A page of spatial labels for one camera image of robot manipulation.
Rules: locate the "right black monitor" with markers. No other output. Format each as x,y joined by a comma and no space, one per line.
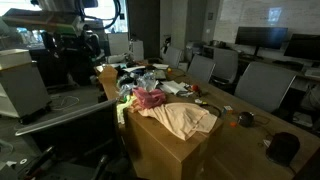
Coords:
304,46

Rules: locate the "cardboard box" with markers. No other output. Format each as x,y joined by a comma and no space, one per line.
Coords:
157,154

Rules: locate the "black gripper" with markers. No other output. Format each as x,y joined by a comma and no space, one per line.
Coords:
74,54

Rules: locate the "grey chair near table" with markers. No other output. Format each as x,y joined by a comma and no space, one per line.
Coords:
264,85

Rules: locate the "pink shirt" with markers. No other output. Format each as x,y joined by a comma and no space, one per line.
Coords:
149,99

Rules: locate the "white cabinet on wheels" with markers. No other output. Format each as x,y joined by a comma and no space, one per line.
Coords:
22,90

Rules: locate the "rubiks cube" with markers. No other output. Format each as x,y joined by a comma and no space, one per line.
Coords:
227,110

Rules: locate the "clear plastic bag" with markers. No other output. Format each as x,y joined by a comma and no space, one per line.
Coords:
128,82

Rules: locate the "black monitor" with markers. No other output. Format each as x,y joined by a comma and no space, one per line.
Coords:
304,46
265,37

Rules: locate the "peach shirt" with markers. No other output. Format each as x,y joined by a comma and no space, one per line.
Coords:
182,119

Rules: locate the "grey chair far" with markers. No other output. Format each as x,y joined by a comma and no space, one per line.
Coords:
172,57

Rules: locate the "pale yellow cloth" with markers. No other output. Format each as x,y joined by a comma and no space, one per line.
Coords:
122,106

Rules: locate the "black cylindrical speaker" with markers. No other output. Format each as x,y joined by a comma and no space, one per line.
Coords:
283,148

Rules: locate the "white paper stack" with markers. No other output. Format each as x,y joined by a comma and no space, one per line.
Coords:
172,87

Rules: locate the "grey chair behind table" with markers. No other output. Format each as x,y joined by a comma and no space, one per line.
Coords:
226,67

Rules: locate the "grey chair middle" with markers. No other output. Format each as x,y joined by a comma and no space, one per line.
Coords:
201,68

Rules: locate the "grey office chair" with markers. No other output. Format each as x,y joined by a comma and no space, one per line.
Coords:
83,144

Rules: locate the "left black monitor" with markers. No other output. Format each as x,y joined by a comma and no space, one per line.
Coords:
265,37

